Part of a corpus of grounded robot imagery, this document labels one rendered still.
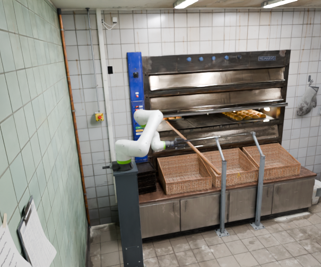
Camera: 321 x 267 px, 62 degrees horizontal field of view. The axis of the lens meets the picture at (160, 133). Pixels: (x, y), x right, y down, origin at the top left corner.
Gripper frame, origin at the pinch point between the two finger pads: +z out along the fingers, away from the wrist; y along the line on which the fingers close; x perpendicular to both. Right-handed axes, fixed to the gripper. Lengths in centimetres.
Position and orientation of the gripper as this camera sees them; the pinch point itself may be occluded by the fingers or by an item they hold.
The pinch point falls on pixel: (187, 142)
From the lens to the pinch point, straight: 288.8
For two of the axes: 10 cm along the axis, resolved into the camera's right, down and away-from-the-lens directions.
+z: 9.7, -1.0, 2.0
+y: 0.4, 9.5, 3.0
